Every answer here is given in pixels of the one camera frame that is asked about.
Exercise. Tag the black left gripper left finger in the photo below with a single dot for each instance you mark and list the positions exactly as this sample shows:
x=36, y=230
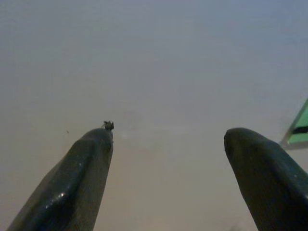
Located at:
x=72, y=187

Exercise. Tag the green board with pale edge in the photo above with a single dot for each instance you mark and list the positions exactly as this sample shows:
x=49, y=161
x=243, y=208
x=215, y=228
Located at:
x=299, y=138

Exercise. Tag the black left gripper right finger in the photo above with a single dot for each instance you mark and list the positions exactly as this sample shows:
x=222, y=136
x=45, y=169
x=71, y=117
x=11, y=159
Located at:
x=267, y=178

